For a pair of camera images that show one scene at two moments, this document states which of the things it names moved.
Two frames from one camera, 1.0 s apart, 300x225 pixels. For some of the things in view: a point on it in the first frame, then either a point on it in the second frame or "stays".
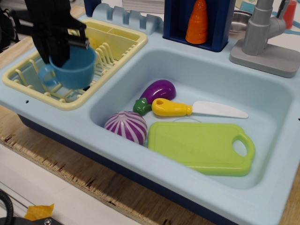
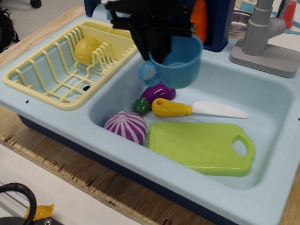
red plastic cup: (289, 14) stays
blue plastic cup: (77, 73) to (180, 70)
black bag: (8, 36) stays
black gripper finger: (59, 51) to (160, 45)
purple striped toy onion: (128, 124) stays
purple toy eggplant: (161, 88) stays
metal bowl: (239, 21) stays
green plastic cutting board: (203, 147) stays
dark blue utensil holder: (220, 13) stays
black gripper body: (50, 21) to (170, 17)
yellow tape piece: (38, 212) stays
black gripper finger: (44, 47) to (142, 41)
